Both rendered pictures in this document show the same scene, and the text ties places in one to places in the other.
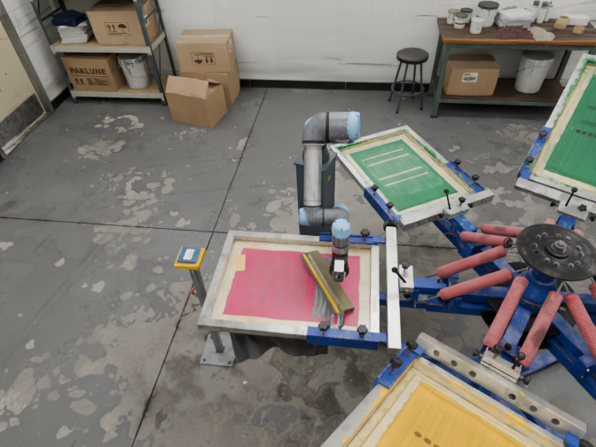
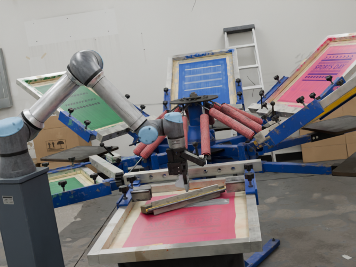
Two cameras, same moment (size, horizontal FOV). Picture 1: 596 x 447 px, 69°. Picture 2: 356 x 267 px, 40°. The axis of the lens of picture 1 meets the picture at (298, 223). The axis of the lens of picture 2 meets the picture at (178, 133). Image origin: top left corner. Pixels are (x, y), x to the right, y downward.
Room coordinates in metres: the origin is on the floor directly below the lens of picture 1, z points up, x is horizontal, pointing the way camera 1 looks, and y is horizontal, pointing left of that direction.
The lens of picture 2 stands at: (1.32, 1.94, 1.64)
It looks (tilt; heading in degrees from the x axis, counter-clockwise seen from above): 10 degrees down; 268
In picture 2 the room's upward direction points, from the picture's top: 8 degrees counter-clockwise
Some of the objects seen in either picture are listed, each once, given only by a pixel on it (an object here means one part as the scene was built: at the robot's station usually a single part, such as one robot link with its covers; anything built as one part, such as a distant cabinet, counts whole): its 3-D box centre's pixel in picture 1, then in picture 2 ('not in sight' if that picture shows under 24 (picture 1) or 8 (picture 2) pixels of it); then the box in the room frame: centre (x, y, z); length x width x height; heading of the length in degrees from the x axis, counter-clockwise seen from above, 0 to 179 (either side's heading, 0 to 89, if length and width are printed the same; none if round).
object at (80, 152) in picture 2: not in sight; (123, 159); (1.61, -1.44, 0.91); 1.34 x 0.40 x 0.08; 140
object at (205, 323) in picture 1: (294, 281); (184, 212); (1.27, 0.03, 0.97); 0.79 x 0.58 x 0.04; 80
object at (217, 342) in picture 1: (207, 309); not in sight; (1.48, 0.57, 0.48); 0.22 x 0.22 x 0.96; 80
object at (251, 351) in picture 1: (279, 344); not in sight; (1.08, 0.12, 0.74); 0.46 x 0.04 x 0.42; 80
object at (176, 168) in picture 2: (340, 256); (177, 160); (1.26, -0.18, 1.14); 0.09 x 0.08 x 0.12; 170
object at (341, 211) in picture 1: (336, 216); (151, 129); (1.36, -0.17, 1.30); 0.11 x 0.11 x 0.08; 84
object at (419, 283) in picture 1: (417, 285); not in sight; (1.18, -0.53, 1.02); 0.17 x 0.06 x 0.05; 80
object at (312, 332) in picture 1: (341, 337); (250, 187); (0.96, -0.16, 0.97); 0.30 x 0.05 x 0.07; 80
